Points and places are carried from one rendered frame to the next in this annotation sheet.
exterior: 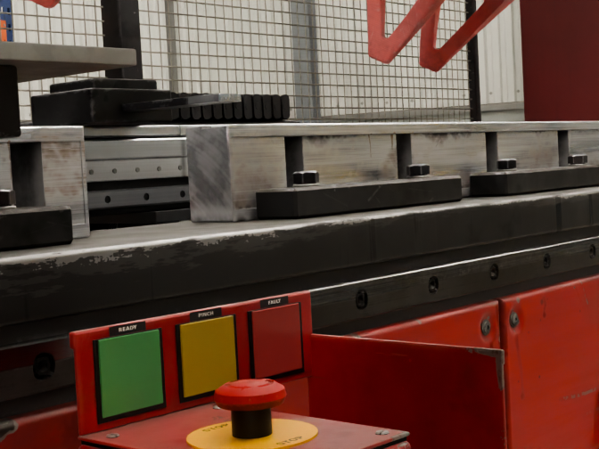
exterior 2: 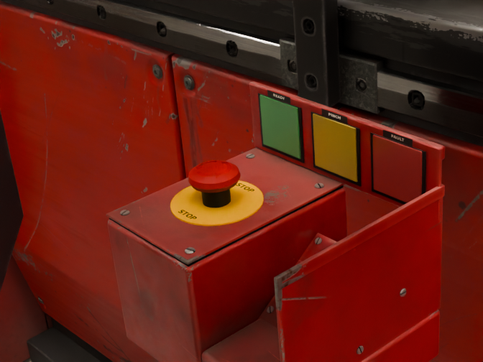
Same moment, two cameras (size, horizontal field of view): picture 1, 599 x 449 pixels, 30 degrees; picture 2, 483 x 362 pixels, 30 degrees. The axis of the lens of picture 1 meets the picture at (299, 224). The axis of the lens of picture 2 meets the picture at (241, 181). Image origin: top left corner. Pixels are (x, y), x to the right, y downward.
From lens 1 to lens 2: 94 cm
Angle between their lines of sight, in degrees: 97
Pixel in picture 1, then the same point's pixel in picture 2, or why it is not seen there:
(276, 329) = (394, 161)
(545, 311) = not seen: outside the picture
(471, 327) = not seen: outside the picture
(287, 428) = (225, 212)
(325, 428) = (219, 228)
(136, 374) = (282, 129)
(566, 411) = not seen: outside the picture
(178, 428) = (259, 175)
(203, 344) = (329, 136)
